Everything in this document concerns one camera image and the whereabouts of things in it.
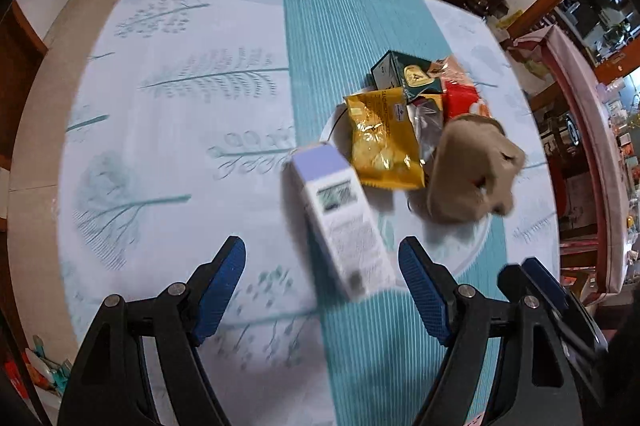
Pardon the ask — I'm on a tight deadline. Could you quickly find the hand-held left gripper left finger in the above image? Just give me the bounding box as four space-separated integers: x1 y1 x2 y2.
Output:
57 236 247 426

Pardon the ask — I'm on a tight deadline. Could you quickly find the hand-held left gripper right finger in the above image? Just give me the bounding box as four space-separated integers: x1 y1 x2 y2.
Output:
398 236 586 426

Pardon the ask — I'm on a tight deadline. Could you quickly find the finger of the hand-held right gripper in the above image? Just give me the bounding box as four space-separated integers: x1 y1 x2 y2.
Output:
497 263 534 307
522 257 610 363

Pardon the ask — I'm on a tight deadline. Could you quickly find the white grey cardboard box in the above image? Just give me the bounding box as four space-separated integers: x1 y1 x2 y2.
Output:
282 143 399 301

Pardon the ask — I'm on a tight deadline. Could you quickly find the white plate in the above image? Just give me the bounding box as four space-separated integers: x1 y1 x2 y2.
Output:
317 86 494 293

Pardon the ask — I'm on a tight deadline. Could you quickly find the leaf print tablecloth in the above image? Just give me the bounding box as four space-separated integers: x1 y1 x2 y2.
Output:
55 0 561 426

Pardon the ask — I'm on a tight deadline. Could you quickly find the yellow chip bag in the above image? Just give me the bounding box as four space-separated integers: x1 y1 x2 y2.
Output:
344 86 446 191

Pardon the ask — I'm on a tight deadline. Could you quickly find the teal plastic item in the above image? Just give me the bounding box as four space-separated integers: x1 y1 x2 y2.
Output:
24 335 72 398

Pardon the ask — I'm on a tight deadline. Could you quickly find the red snack packet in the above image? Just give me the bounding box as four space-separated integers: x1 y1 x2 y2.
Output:
430 54 496 123

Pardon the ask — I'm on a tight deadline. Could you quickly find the dark green box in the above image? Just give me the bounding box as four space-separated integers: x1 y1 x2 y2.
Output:
370 50 444 104

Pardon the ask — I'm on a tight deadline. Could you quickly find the wooden side cabinet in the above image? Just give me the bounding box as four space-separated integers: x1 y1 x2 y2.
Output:
0 0 49 169

